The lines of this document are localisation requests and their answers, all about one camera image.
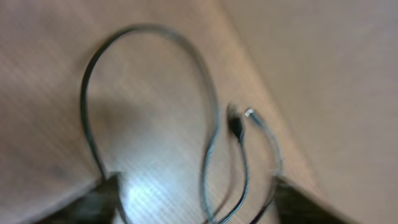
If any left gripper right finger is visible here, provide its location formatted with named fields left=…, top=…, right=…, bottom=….
left=274, top=177, right=358, bottom=224

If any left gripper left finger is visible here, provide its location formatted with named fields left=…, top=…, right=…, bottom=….
left=36, top=174, right=119, bottom=224

